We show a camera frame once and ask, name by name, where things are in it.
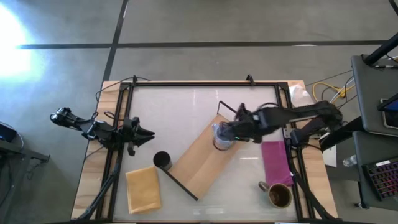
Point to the grey desk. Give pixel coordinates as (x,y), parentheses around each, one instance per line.
(370,90)

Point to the brown ceramic mug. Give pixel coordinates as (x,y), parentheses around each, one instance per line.
(280,196)

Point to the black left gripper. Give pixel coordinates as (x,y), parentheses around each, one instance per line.
(130,133)

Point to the black keyboard with lit keys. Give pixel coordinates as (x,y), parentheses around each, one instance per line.
(383,180)

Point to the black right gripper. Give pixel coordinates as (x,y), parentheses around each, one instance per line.
(252,124)

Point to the yellow cloth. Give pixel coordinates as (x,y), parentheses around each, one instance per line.
(143,189)

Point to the white paper sheet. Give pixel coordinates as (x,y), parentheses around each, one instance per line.
(330,156)

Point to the tablet with dark case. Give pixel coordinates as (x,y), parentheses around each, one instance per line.
(390,113)

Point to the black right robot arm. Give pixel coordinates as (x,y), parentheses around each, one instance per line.
(298,113)

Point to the magenta cloth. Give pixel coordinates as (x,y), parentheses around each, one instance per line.
(276,163)

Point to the black metal table frame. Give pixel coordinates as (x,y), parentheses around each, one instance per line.
(202,84)

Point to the clear water bottle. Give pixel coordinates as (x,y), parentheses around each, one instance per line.
(350,160)

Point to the black cup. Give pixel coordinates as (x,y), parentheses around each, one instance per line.
(161,159)

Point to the black pole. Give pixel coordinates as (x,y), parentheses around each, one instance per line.
(381,49)

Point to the clear plastic bag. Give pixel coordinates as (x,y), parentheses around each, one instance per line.
(299,95)

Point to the pale blue cup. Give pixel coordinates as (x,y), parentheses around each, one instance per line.
(222,143)

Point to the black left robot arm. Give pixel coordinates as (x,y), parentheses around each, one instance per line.
(102,130)

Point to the black support strut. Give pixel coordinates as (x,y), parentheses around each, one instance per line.
(102,193)
(306,189)

